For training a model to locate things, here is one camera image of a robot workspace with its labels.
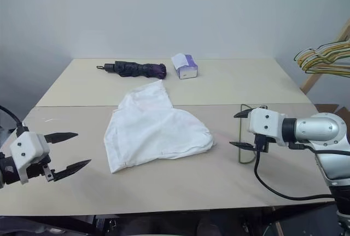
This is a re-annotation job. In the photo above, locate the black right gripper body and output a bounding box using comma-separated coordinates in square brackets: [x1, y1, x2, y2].
[254, 133, 271, 154]

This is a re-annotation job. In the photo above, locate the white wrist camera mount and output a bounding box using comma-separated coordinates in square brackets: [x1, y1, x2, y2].
[247, 107, 289, 147]
[9, 131, 51, 185]

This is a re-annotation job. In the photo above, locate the purple white tissue box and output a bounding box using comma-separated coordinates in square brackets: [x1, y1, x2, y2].
[170, 52, 200, 80]

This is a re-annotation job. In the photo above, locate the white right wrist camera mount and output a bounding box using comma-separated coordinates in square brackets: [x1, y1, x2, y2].
[247, 107, 289, 147]

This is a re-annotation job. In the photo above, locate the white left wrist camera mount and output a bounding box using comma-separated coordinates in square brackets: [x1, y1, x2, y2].
[9, 131, 51, 185]

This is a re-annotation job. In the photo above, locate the white cloth garment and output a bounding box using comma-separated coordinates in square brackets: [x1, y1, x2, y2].
[103, 79, 217, 175]

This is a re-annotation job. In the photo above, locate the folded dark purple umbrella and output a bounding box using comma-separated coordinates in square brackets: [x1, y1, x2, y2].
[96, 60, 168, 80]

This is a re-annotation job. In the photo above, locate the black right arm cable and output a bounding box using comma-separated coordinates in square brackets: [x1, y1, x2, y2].
[253, 142, 350, 201]

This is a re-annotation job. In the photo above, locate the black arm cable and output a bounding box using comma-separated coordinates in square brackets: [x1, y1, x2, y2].
[253, 142, 350, 201]
[0, 105, 28, 136]

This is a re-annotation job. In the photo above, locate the bunch of hangers on rack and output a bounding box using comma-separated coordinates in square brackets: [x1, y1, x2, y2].
[297, 52, 350, 78]

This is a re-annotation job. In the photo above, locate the olive green wire hanger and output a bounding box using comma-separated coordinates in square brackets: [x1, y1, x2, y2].
[237, 104, 268, 164]

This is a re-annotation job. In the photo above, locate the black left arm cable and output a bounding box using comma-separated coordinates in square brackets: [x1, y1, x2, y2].
[0, 105, 28, 136]

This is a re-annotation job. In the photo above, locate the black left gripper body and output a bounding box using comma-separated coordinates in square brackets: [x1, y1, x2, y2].
[26, 155, 57, 184]

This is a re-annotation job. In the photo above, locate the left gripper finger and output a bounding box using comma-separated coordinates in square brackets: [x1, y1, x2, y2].
[52, 159, 92, 183]
[43, 132, 79, 145]

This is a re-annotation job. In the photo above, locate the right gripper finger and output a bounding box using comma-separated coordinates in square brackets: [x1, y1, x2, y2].
[229, 141, 257, 151]
[233, 108, 257, 120]

